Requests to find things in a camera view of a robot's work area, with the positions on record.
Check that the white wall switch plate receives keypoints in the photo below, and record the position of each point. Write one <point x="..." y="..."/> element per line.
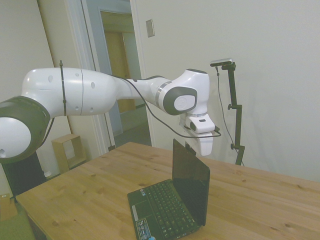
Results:
<point x="150" y="28"/>

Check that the brown cardboard box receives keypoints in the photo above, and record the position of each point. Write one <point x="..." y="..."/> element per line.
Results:
<point x="6" y="207"/>

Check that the black camera stand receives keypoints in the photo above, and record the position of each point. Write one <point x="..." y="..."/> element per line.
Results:
<point x="238" y="125"/>

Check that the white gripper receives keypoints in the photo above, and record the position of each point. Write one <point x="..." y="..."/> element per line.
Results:
<point x="206" y="145"/>

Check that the cream door with knob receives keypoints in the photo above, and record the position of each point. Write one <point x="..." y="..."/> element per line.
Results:
<point x="22" y="37"/>

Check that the black laptop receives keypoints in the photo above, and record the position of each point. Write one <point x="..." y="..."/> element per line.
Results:
<point x="190" y="177"/>

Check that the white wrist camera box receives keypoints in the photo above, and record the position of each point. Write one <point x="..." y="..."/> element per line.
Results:
<point x="202" y="125"/>

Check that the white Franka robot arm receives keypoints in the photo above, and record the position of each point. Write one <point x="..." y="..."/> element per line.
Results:
<point x="87" y="92"/>

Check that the small white floor object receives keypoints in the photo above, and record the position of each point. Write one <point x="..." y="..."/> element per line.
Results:
<point x="47" y="173"/>

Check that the open wooden box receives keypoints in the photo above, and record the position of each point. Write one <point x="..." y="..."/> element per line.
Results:
<point x="60" y="155"/>

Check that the black radiator heater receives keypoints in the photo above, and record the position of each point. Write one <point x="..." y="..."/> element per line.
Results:
<point x="23" y="175"/>

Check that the grey-blue open door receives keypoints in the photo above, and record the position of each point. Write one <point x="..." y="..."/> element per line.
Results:
<point x="105" y="45"/>

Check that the grey camera on stand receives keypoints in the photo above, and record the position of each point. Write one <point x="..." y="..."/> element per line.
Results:
<point x="222" y="62"/>

